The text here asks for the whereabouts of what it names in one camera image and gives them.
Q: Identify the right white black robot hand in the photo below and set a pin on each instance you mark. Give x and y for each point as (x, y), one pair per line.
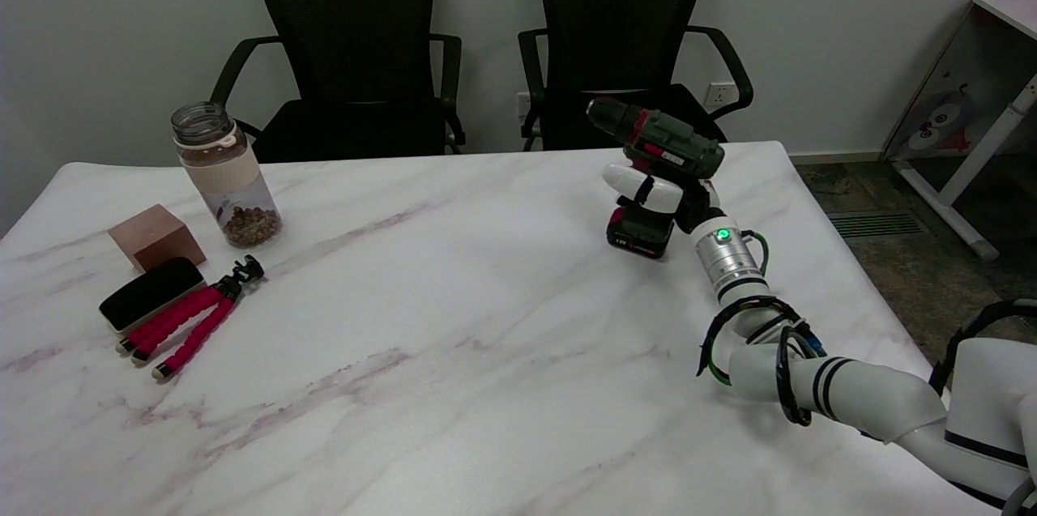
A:
(658, 194)

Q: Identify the dark green power screwdriver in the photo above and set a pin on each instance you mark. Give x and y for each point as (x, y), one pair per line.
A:
(669, 150)

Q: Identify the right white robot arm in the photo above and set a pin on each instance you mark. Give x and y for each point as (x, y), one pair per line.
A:
(859, 394)

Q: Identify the black mesh office chair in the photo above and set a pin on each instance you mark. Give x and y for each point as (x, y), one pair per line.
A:
(348, 30)
(620, 14)

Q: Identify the floor vent grille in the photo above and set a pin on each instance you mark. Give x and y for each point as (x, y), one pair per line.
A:
(876, 224)

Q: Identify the owl cartoon sticker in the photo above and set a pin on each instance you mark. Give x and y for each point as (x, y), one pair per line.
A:
(940, 127)

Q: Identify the white standing desk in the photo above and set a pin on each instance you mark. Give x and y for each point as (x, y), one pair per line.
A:
(984, 46)

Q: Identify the clear jar with nuts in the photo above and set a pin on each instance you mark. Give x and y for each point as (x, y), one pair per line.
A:
(229, 180)

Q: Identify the red flexible mini tripod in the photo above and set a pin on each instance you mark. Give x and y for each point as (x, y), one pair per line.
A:
(188, 320)

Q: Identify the brown wooden cube block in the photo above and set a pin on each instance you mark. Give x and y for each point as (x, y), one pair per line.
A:
(155, 236)

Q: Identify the black eraser case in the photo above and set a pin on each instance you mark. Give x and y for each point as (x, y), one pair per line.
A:
(150, 293)

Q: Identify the white wall power socket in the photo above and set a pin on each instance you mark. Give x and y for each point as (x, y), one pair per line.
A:
(720, 94)
(523, 104)

